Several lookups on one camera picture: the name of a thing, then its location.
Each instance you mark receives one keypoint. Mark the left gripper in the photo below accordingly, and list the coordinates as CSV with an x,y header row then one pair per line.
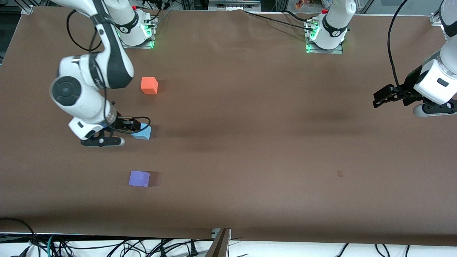
x,y
410,86

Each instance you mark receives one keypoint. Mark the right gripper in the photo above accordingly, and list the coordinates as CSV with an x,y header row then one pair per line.
x,y
123,125

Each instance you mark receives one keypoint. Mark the light blue foam block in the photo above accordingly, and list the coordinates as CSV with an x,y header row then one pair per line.
x,y
144,134

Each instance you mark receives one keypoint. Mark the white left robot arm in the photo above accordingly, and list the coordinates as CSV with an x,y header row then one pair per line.
x,y
330,25

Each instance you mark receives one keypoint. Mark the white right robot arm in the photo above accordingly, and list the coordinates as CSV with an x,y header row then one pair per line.
x,y
85,107

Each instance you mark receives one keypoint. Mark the orange foam block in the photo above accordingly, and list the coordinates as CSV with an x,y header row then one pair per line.
x,y
149,85

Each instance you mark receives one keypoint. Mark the purple foam block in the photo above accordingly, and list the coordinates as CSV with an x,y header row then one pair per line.
x,y
139,178

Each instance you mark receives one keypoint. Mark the orange background object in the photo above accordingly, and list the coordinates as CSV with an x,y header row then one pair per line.
x,y
301,4

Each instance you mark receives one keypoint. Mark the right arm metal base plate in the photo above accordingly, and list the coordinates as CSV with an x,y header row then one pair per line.
x,y
135,46

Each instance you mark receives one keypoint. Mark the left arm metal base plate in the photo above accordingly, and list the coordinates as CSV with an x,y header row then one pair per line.
x,y
321,51

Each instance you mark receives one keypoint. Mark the metal corner bracket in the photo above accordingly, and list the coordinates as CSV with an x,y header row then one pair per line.
x,y
436,19
27,9

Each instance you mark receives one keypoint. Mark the silver metal bracket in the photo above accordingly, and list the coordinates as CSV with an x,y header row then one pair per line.
x,y
215,233

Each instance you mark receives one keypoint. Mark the dark support post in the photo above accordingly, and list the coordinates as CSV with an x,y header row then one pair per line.
x,y
219,246

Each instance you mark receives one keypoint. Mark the aluminium frame rail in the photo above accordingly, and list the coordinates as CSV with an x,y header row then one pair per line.
x,y
234,5

